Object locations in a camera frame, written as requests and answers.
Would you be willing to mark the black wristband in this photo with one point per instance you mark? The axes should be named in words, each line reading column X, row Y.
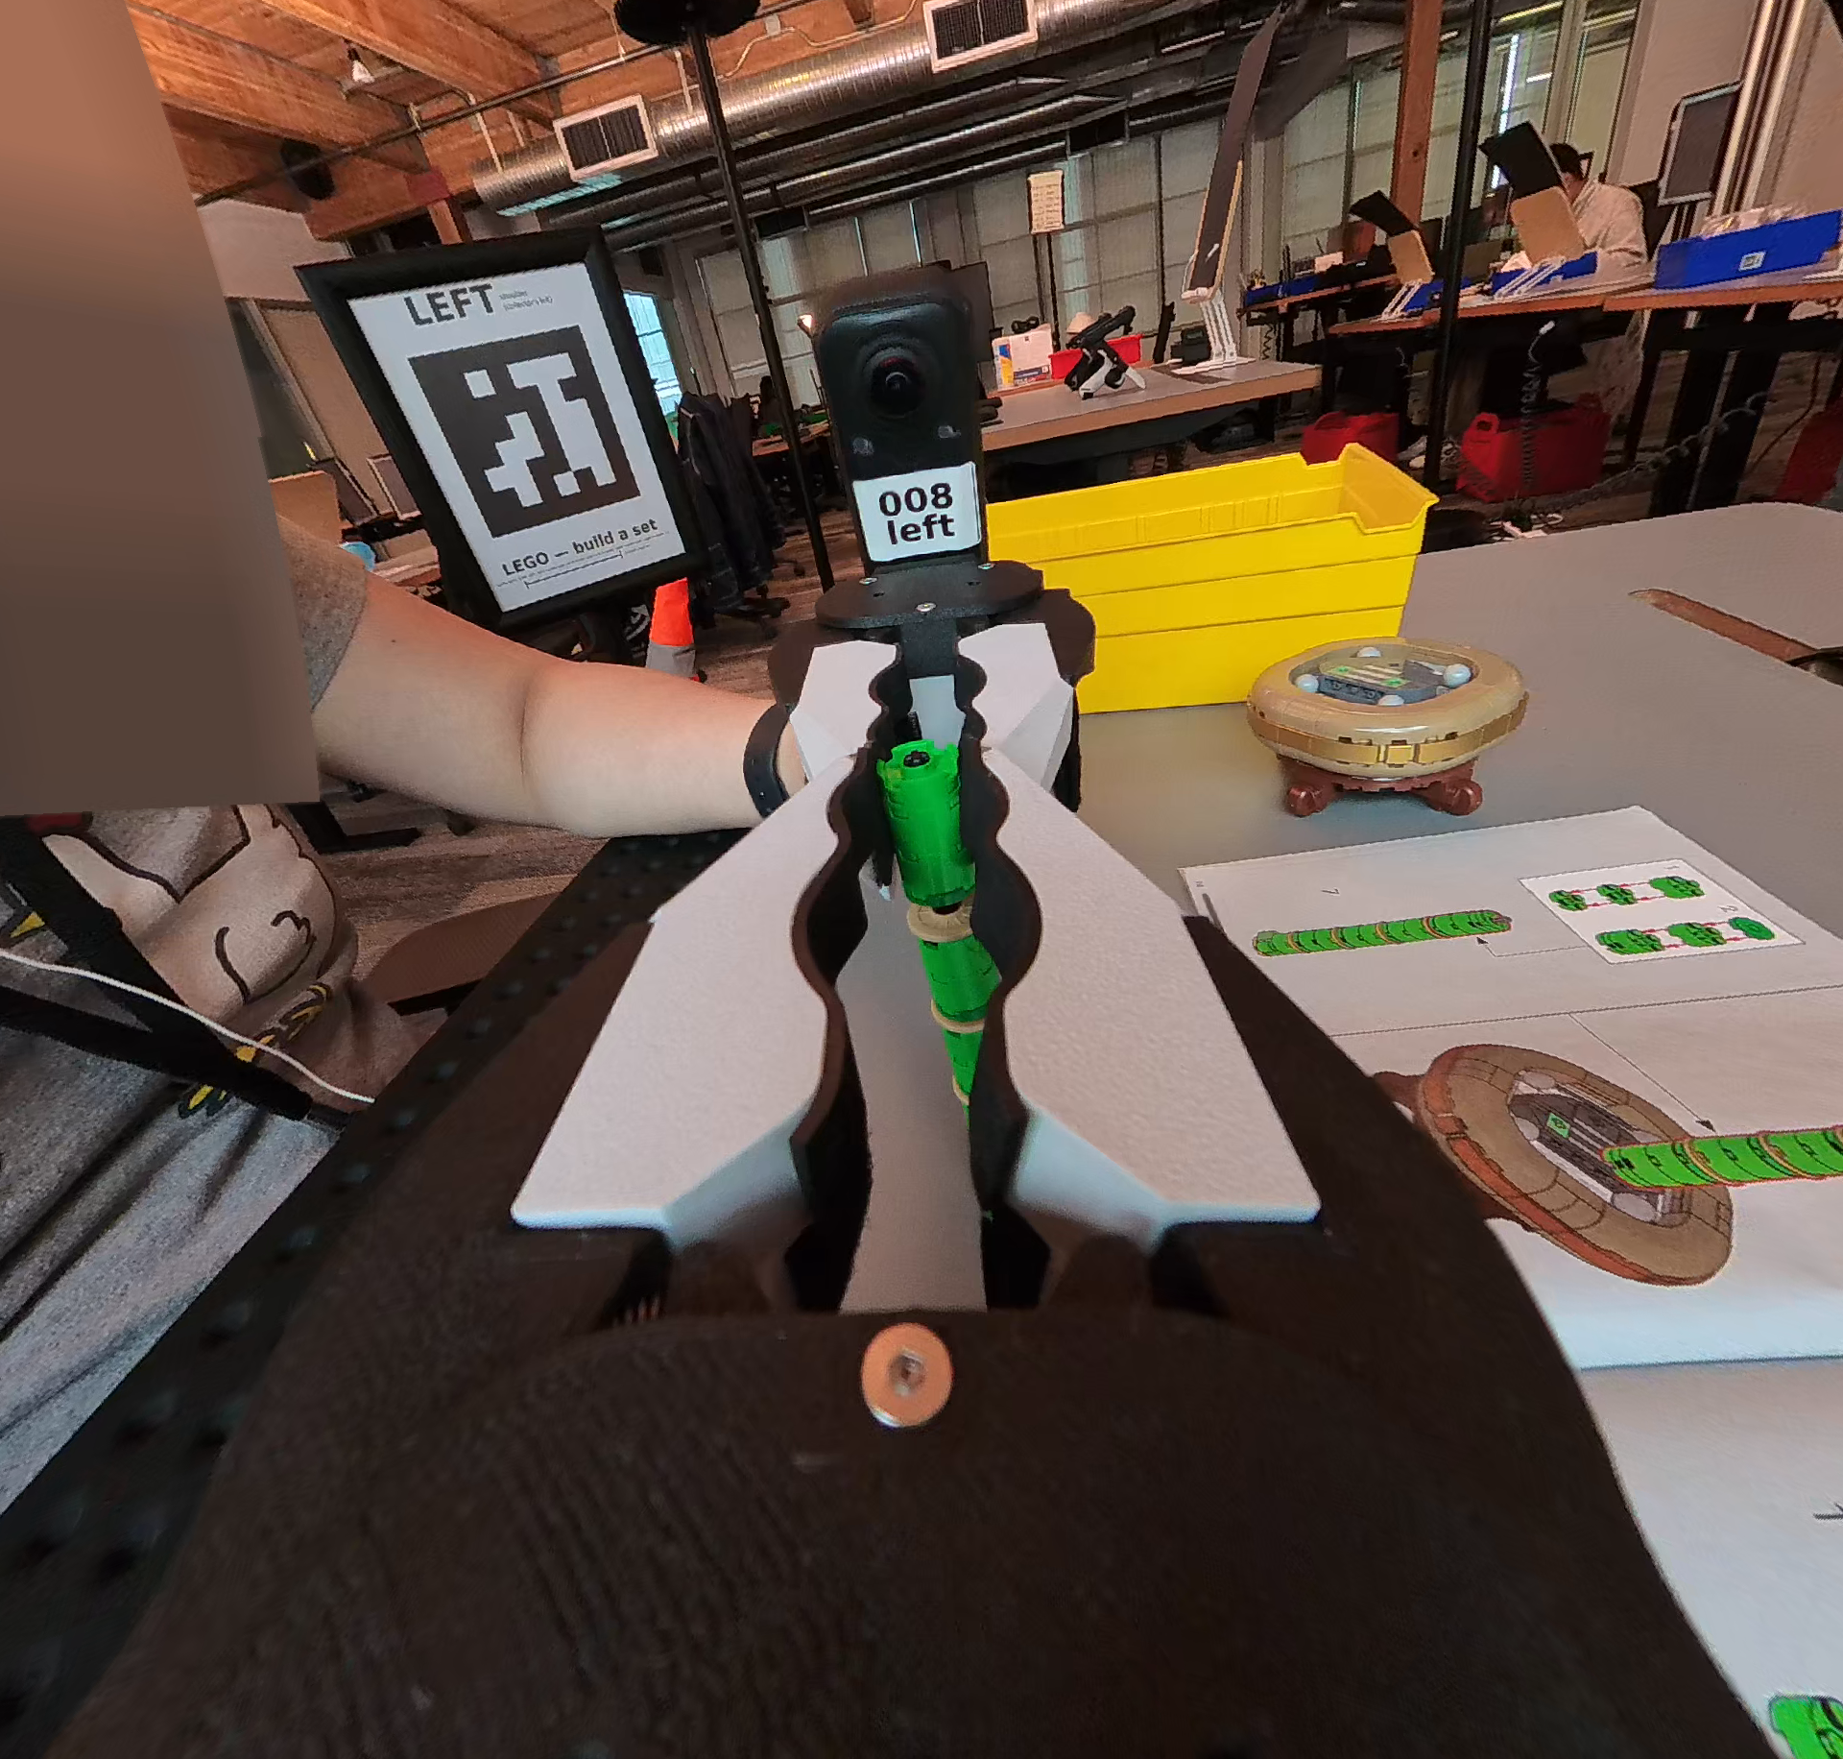
column 763, row 766

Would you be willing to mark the brown flat strip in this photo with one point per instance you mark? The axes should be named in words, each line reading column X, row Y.
column 1720, row 622

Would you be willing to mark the blue plastic bin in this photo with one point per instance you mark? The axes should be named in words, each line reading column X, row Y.
column 1749, row 254

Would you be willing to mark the red container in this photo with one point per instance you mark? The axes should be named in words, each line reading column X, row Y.
column 1532, row 452
column 1350, row 437

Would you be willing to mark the grey desk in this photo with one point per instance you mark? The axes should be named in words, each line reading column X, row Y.
column 1584, row 724

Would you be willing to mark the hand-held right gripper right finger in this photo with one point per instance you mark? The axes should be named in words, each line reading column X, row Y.
column 1137, row 1068

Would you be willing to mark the open instruction booklet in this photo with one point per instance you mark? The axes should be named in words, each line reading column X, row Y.
column 1772, row 1270

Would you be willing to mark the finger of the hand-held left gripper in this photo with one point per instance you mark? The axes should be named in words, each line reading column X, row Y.
column 1028, row 695
column 835, row 700

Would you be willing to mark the hanging paper sign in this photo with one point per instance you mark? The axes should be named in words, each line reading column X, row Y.
column 1044, row 201

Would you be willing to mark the tan round toy pot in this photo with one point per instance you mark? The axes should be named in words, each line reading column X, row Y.
column 1382, row 752

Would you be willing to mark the green toy bamboo stalk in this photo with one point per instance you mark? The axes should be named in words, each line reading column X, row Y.
column 922, row 824

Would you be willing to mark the small white box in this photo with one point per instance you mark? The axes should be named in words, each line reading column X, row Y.
column 1022, row 356

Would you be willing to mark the person's grey printed shirt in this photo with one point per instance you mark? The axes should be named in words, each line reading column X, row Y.
column 115, row 1213

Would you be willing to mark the long wooden table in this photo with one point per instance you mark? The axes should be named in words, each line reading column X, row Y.
column 1656, row 301

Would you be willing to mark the ceiling air vent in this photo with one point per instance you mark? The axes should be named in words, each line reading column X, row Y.
column 606, row 138
column 979, row 20

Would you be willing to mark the grey background table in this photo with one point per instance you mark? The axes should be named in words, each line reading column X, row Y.
column 1152, row 398

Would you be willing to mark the black framed marker sign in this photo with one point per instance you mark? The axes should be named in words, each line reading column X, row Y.
column 504, row 421

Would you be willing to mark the black device on stand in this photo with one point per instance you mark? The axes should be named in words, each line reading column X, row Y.
column 1101, row 355

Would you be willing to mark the silver ventilation duct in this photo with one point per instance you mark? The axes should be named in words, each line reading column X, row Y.
column 807, row 81

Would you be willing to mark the yellow plastic bin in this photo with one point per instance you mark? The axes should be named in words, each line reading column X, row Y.
column 1223, row 593

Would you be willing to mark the black jacket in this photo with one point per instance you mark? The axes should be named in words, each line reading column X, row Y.
column 726, row 493

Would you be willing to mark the black pole stand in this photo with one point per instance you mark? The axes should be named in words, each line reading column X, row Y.
column 1463, row 204
column 688, row 4

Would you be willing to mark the person's left forearm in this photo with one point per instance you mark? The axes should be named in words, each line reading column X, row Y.
column 548, row 738

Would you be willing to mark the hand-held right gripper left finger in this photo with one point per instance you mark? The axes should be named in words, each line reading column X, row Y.
column 676, row 1068

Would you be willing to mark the slanted panel on white stand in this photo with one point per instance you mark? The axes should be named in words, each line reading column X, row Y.
column 1223, row 204

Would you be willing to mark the orange traffic cone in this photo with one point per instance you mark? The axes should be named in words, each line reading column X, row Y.
column 672, row 629

